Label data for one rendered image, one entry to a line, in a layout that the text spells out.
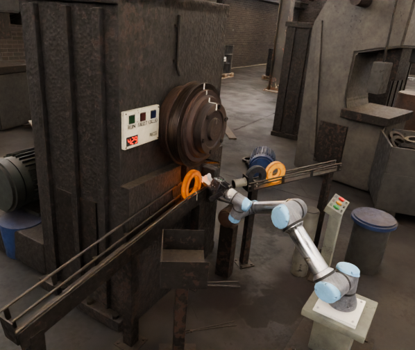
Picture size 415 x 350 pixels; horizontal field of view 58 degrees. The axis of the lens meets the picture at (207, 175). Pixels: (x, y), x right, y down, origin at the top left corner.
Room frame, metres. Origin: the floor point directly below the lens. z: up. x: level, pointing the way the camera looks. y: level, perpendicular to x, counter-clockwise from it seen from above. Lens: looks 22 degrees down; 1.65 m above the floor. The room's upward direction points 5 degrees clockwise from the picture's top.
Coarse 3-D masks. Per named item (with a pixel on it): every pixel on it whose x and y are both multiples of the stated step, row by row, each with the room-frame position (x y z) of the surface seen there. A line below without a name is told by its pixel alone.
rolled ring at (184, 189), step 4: (188, 172) 2.02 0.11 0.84; (192, 172) 2.02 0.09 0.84; (196, 172) 2.05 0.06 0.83; (188, 176) 1.99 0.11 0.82; (192, 176) 2.01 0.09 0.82; (196, 176) 2.08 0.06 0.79; (200, 176) 2.09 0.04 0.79; (184, 180) 1.98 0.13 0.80; (188, 180) 1.98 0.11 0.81; (196, 180) 2.10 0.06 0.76; (200, 180) 2.10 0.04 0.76; (184, 184) 1.97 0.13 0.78; (188, 184) 1.98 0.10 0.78; (196, 184) 2.09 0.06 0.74; (200, 184) 2.10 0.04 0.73; (184, 188) 1.96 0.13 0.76; (188, 188) 1.98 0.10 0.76; (196, 188) 2.08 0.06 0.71; (184, 192) 1.96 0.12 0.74; (188, 192) 1.98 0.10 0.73; (192, 192) 2.06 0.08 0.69; (184, 196) 1.97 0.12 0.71
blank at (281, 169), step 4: (272, 164) 2.43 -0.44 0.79; (276, 164) 2.43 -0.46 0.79; (280, 164) 2.45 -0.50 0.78; (268, 168) 2.42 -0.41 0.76; (272, 168) 2.42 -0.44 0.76; (276, 168) 2.44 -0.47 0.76; (280, 168) 2.45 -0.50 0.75; (284, 168) 2.46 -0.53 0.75; (268, 172) 2.41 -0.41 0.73; (272, 172) 2.42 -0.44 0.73; (280, 172) 2.45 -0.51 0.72; (284, 172) 2.47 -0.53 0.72; (268, 176) 2.41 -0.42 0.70; (272, 176) 2.43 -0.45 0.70; (276, 176) 2.45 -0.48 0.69; (272, 180) 2.43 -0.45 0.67
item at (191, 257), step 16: (176, 240) 1.57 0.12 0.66; (192, 240) 1.58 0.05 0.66; (176, 256) 1.52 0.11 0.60; (192, 256) 1.53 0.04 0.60; (160, 272) 1.30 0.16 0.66; (176, 272) 1.31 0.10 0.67; (192, 272) 1.32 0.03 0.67; (176, 288) 1.31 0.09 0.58; (192, 288) 1.32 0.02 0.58; (176, 304) 1.44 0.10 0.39; (176, 320) 1.44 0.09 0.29; (176, 336) 1.44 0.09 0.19
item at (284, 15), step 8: (280, 0) 10.74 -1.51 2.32; (288, 0) 10.75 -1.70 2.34; (280, 8) 10.82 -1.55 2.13; (288, 8) 10.74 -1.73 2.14; (280, 16) 10.83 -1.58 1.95; (288, 16) 10.72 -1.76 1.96; (280, 24) 10.81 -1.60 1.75; (280, 32) 10.80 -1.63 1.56; (280, 40) 10.78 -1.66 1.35; (280, 48) 10.76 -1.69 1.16; (272, 56) 10.73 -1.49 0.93; (280, 56) 10.75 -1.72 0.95; (272, 64) 10.77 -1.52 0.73; (280, 64) 10.73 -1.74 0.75; (272, 72) 10.83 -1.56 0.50; (280, 72) 10.59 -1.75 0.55; (272, 80) 10.82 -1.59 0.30; (264, 88) 10.76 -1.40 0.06; (272, 88) 10.80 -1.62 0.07
